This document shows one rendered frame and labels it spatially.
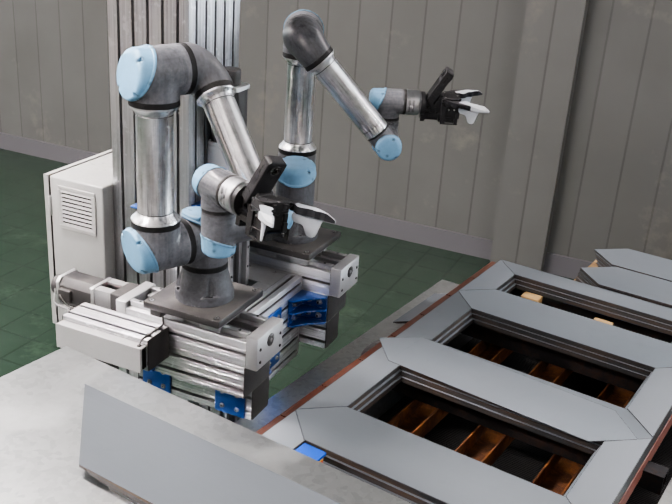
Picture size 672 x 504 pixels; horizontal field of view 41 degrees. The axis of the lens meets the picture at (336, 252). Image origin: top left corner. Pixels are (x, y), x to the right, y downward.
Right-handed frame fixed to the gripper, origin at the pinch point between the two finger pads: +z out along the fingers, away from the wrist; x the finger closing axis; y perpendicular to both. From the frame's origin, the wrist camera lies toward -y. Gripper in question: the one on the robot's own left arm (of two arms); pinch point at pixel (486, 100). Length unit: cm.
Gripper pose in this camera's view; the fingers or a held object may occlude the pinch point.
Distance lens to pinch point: 280.4
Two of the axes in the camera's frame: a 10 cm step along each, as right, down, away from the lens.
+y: -0.7, 8.6, 5.1
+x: 0.1, 5.1, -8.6
